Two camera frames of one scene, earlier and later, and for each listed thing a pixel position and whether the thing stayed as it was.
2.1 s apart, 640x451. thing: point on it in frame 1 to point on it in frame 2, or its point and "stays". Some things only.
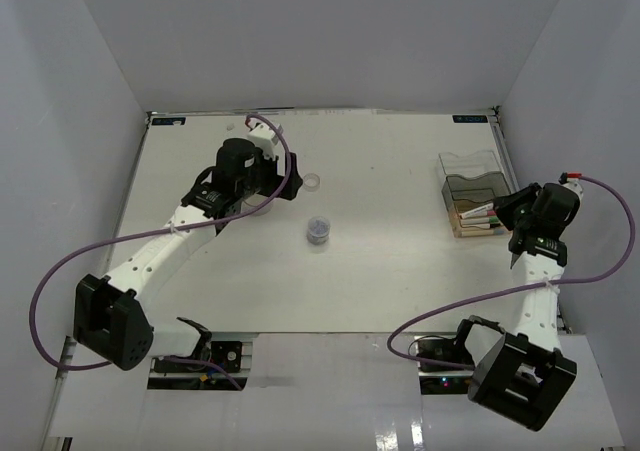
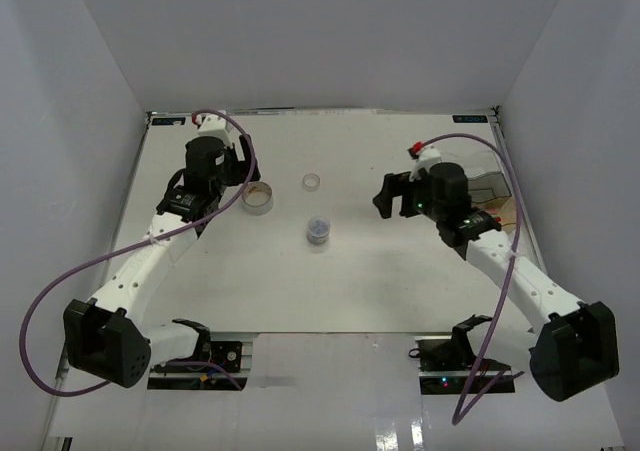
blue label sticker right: (470, 118) stays
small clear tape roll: (311, 182) stays
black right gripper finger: (511, 209) to (396, 184)
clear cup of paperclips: (318, 231) stays
